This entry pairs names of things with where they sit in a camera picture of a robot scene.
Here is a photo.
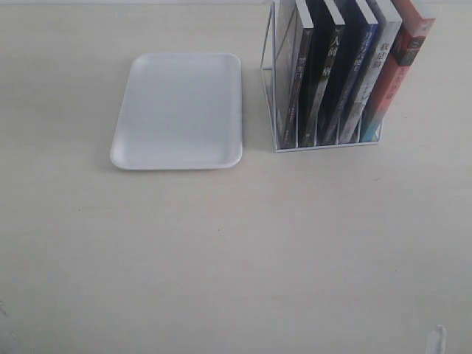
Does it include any dark blue moon book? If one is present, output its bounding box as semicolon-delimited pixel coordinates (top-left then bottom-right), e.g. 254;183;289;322
319;0;378;145

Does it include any dark grey leftmost book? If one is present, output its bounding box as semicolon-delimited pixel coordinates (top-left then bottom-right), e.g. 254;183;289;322
275;0;315;150

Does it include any black spine book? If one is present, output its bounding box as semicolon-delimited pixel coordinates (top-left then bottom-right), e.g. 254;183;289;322
299;1;345;148

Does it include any grey white spine book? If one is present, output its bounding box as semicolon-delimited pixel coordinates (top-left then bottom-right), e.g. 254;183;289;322
338;1;402;144

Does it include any pink red spine book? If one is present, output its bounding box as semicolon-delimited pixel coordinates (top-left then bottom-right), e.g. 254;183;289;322
360;1;435;142

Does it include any white rectangular tray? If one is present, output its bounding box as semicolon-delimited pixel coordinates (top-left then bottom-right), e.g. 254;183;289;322
110;53;243;170

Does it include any white object at table edge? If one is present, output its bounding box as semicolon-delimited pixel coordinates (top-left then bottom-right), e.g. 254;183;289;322
425;324;447;354

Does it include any white wire book rack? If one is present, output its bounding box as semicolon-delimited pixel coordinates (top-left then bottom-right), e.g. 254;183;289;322
260;1;382;153

